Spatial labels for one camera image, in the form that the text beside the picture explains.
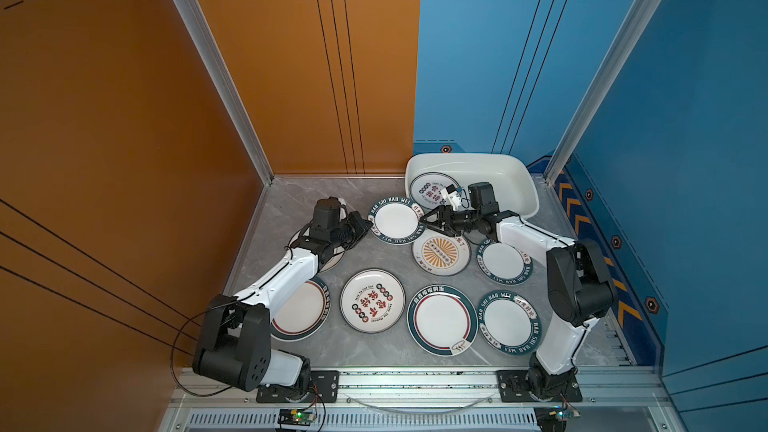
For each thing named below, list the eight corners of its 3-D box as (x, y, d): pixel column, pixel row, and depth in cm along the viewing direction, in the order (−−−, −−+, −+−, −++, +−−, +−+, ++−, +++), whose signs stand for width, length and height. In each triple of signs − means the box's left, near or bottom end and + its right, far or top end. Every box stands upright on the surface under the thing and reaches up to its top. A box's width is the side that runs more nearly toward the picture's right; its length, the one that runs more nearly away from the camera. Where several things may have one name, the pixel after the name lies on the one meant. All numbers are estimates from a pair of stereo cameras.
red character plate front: (337, 333, 84) (335, 331, 82) (344, 271, 96) (343, 268, 94) (406, 333, 84) (406, 331, 82) (404, 271, 96) (404, 268, 94)
